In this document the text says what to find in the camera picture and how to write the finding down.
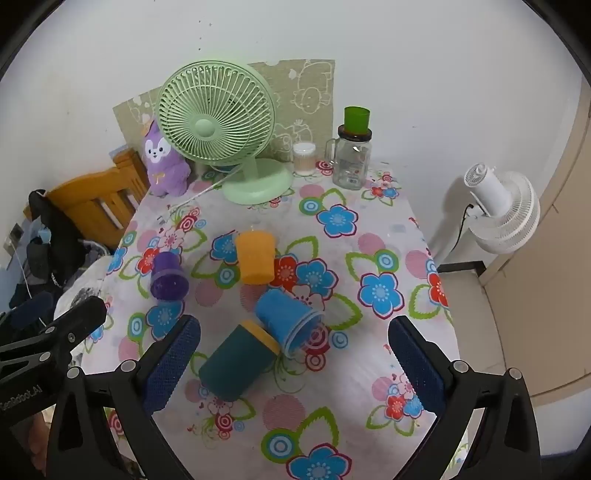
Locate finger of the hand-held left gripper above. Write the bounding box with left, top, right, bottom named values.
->
left=0, top=296, right=108, bottom=376
left=0, top=292, right=55, bottom=334

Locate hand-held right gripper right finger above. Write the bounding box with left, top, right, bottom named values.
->
left=388, top=316, right=542, bottom=480

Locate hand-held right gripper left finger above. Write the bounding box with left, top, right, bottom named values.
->
left=46, top=315, right=202, bottom=480

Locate teal cup with yellow rim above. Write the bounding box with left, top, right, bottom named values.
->
left=198, top=320, right=281, bottom=402

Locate purple plastic cup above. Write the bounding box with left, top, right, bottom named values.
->
left=150, top=251, right=189, bottom=301

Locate blue plastic cup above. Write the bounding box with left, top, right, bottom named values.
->
left=255, top=288, right=325, bottom=358

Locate orange plastic cup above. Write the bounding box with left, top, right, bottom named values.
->
left=235, top=231, right=277, bottom=285

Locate green plastic cup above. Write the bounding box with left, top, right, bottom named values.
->
left=344, top=106, right=371, bottom=134

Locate white bedding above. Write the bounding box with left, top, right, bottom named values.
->
left=54, top=255, right=116, bottom=320

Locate black garment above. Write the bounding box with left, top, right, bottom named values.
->
left=25, top=188, right=89, bottom=291

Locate floral tablecloth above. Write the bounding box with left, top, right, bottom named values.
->
left=69, top=159, right=468, bottom=480

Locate wooden chair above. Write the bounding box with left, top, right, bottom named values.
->
left=23, top=148, right=151, bottom=252

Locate beige wooden door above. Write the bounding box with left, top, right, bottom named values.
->
left=480, top=88, right=591, bottom=400

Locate purple plush toy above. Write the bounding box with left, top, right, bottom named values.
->
left=140, top=119, right=192, bottom=198

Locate white standing fan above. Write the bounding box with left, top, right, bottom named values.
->
left=445, top=162, right=541, bottom=254

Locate white round jar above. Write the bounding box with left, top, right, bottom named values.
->
left=292, top=142, right=317, bottom=176

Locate green desk fan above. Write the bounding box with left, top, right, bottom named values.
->
left=157, top=60, right=294, bottom=205

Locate wall outlet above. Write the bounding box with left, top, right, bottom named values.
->
left=4, top=224, right=26, bottom=254

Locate black power cable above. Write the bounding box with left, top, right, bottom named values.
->
left=450, top=202, right=477, bottom=260

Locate white fan cable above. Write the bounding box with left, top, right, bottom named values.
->
left=164, top=167, right=243, bottom=215

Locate clear glass jar with handle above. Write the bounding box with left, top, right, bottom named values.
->
left=324, top=124, right=373, bottom=190

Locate patterned wall cloth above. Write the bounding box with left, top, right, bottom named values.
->
left=113, top=58, right=336, bottom=163

